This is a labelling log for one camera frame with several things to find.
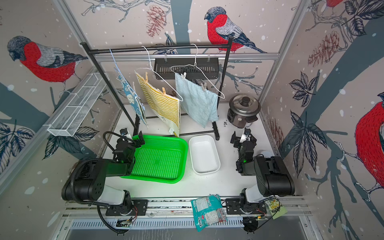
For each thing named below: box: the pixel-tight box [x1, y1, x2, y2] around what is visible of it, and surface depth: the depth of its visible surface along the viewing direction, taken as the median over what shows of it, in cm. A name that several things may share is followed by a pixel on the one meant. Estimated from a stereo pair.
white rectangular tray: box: [188, 134, 221, 175], surface depth 92 cm
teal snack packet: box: [190, 194, 228, 232], surface depth 71 cm
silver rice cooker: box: [227, 93, 261, 129], surface depth 97 cm
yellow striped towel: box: [135, 70, 181, 137], surface depth 85 cm
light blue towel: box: [174, 72, 219, 128], surface depth 88 cm
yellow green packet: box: [264, 198, 288, 220], surface depth 74 cm
